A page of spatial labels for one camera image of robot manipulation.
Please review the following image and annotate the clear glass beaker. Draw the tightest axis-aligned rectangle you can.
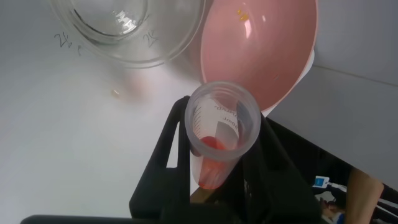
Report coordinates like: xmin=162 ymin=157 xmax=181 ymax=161
xmin=46 ymin=0 xmax=206 ymax=69

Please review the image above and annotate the test tube with red liquid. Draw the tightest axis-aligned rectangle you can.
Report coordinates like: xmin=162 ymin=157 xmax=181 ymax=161
xmin=183 ymin=80 xmax=262 ymax=190

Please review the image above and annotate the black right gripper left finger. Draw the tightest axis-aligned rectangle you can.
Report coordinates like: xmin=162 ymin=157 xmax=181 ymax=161
xmin=129 ymin=95 xmax=192 ymax=220

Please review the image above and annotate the pink bowl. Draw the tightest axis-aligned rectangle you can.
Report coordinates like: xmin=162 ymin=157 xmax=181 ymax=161
xmin=198 ymin=0 xmax=320 ymax=114

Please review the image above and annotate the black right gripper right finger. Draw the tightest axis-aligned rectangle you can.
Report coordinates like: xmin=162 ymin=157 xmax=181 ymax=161
xmin=242 ymin=112 xmax=323 ymax=224

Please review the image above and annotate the white blue small device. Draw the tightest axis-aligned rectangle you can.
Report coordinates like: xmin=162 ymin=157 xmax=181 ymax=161
xmin=312 ymin=175 xmax=330 ymax=189

